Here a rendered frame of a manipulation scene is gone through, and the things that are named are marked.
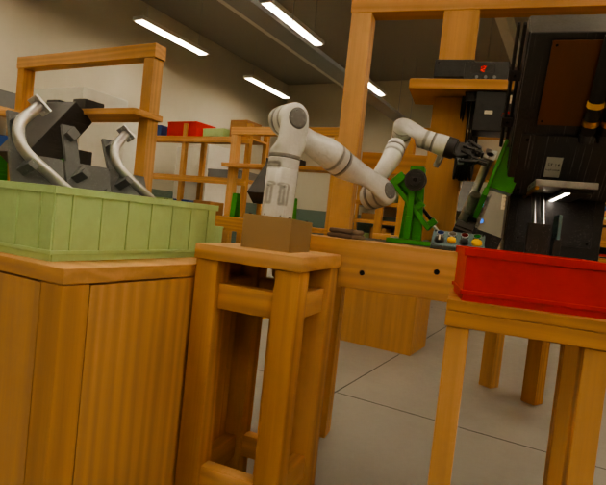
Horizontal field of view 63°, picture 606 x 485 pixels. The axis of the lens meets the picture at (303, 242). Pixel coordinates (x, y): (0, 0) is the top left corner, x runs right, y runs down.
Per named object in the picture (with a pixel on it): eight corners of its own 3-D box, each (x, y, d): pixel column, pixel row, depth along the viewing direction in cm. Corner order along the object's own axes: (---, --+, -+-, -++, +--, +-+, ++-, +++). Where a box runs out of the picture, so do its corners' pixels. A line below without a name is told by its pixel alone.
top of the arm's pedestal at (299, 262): (300, 273, 125) (302, 257, 124) (193, 257, 137) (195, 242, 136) (340, 267, 154) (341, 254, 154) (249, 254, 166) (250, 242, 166)
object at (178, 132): (234, 281, 693) (250, 117, 684) (111, 258, 812) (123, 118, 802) (256, 279, 741) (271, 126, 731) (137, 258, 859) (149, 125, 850)
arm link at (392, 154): (391, 162, 185) (410, 155, 179) (368, 216, 172) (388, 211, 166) (376, 144, 181) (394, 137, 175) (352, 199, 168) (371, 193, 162)
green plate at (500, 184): (505, 208, 161) (531, 146, 158) (480, 199, 163) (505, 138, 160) (502, 210, 172) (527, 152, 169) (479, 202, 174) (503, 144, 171)
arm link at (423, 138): (439, 124, 178) (434, 142, 185) (398, 112, 182) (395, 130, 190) (432, 138, 175) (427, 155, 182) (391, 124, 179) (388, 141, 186)
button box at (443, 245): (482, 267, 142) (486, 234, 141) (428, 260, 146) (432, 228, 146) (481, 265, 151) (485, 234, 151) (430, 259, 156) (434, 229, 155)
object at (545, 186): (597, 194, 137) (599, 183, 137) (534, 190, 142) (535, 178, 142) (569, 203, 174) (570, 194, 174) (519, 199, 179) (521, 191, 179)
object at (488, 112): (520, 132, 184) (525, 90, 183) (471, 130, 189) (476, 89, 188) (517, 139, 195) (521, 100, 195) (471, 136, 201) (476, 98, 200)
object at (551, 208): (597, 265, 167) (612, 163, 166) (501, 253, 177) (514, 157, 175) (586, 262, 185) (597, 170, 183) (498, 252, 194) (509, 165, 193)
